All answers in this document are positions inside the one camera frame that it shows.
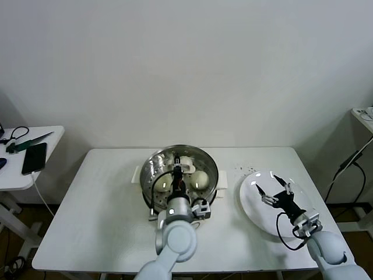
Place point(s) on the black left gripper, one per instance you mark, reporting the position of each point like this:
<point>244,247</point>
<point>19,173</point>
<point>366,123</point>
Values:
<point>178,186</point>

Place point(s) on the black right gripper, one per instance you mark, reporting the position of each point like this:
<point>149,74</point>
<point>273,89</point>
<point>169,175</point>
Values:
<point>288,204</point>

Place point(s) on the white steamed baozi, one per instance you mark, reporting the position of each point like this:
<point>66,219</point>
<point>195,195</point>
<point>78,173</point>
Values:
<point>161,183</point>
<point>186,160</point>
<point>199,180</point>

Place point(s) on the round glass pot lid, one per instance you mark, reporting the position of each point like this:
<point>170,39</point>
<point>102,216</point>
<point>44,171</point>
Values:
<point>189,167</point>

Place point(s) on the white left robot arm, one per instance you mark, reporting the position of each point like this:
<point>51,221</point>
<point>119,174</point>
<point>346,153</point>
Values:
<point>175,242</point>

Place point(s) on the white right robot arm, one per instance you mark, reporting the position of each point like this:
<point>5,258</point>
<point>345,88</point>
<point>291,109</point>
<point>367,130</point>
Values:
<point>329,248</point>

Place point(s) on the stainless steel steamer basket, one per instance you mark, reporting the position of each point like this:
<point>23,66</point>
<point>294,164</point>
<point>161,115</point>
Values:
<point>144,181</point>

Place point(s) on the white round plate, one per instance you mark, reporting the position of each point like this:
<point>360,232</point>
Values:
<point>250,204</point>

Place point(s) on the dark crumbs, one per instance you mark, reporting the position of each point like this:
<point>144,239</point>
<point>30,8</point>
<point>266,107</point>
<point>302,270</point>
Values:
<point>244,168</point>

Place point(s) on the white shelf table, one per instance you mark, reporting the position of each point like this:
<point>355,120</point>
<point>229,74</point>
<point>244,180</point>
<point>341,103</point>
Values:
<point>356,112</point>

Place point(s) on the white side table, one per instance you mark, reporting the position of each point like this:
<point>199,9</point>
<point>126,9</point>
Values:
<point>52,137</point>

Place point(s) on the black smartphone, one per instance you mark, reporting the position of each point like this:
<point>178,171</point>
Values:
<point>34,159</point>

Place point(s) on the blue computer mouse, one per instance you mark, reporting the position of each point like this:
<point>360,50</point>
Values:
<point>2,162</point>

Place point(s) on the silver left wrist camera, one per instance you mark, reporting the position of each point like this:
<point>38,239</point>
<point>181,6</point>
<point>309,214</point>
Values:
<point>202,208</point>

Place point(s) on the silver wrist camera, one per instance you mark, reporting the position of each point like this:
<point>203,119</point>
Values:
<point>309,224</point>
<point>202,208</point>

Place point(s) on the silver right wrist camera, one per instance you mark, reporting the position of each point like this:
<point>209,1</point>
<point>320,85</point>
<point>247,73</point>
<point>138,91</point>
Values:
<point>309,224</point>

